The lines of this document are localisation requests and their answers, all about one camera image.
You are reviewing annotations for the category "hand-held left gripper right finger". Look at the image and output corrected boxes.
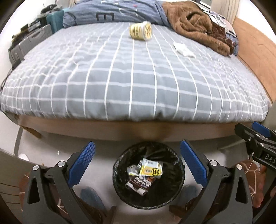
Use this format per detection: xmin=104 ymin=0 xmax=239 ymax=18
xmin=180 ymin=139 xmax=254 ymax=224

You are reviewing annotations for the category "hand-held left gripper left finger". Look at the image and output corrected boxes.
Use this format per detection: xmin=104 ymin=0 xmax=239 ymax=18
xmin=23 ymin=141 xmax=96 ymax=224

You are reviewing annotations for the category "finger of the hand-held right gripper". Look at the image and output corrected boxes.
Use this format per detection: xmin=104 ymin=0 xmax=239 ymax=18
xmin=235 ymin=123 xmax=262 ymax=149
xmin=252 ymin=121 xmax=276 ymax=144

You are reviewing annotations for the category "yellow and white wrapper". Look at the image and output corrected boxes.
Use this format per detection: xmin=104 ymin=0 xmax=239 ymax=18
xmin=139 ymin=158 xmax=163 ymax=177

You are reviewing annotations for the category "small white wrapper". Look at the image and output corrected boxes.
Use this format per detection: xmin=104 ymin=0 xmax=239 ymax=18
xmin=127 ymin=165 xmax=143 ymax=176

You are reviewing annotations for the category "brown snack box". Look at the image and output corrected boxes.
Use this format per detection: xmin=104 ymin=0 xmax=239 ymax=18
xmin=125 ymin=175 xmax=157 ymax=196

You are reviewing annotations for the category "trash bin with black liner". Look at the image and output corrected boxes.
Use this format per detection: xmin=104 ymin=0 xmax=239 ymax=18
xmin=112 ymin=141 xmax=186 ymax=209

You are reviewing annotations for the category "yellow paper cup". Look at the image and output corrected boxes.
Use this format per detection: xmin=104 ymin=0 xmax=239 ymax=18
xmin=129 ymin=21 xmax=153 ymax=41

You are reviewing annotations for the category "person's right hand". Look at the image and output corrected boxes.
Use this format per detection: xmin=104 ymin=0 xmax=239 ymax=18
xmin=253 ymin=168 xmax=269 ymax=208

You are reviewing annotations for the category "white furniture panel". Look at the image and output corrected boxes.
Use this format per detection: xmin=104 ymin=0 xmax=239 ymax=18
xmin=0 ymin=149 xmax=33 ymax=203

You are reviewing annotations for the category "wooden headboard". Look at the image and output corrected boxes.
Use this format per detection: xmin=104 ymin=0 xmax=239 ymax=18
xmin=232 ymin=17 xmax=276 ymax=99

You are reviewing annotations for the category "bed with grey checked sheet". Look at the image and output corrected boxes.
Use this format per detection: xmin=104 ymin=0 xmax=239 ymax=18
xmin=0 ymin=22 xmax=273 ymax=142

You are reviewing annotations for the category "patterned pillow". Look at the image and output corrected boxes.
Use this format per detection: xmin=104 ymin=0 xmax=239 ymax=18
xmin=205 ymin=9 xmax=240 ymax=56

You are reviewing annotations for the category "brown fleece blanket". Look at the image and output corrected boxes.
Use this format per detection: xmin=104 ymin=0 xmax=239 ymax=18
xmin=162 ymin=1 xmax=234 ymax=57

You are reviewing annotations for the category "beige curtain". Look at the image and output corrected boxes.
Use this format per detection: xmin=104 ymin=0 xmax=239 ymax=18
xmin=210 ymin=0 xmax=240 ymax=24

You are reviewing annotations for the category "grey suitcase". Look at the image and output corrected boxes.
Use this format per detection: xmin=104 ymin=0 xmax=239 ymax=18
xmin=9 ymin=24 xmax=53 ymax=67

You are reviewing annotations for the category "dark-framed window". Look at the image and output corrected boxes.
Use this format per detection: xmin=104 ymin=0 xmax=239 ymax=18
xmin=199 ymin=0 xmax=213 ymax=9

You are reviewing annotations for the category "teal suitcase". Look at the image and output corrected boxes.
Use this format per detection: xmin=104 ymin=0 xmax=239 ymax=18
xmin=46 ymin=9 xmax=65 ymax=34

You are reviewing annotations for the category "pile of black electronics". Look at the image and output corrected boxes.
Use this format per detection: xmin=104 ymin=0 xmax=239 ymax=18
xmin=12 ymin=5 xmax=63 ymax=41

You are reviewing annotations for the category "blue-grey striped duvet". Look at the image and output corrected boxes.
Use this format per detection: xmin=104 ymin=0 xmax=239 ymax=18
xmin=62 ymin=0 xmax=173 ymax=28

